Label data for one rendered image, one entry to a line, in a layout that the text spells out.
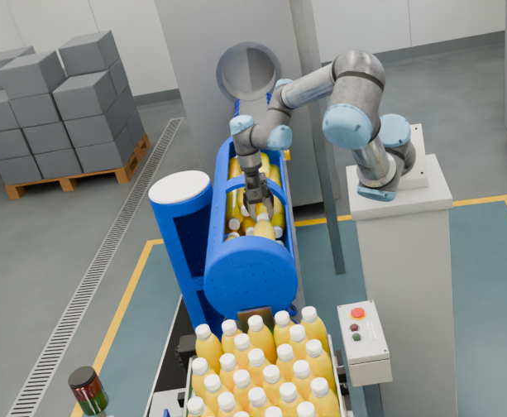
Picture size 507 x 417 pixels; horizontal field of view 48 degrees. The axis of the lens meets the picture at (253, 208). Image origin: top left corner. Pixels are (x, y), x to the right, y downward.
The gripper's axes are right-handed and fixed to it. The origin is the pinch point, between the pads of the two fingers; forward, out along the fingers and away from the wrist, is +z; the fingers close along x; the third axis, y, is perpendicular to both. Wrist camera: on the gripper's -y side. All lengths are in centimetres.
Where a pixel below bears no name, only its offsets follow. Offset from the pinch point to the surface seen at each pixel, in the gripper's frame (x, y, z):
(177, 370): 62, 42, 102
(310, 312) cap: -10.9, -43.3, 5.2
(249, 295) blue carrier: 6.9, -25.4, 10.3
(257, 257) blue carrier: 1.7, -25.0, -2.6
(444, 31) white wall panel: -195, 474, 91
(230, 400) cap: 11, -69, 5
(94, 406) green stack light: 41, -72, -2
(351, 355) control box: -19, -60, 6
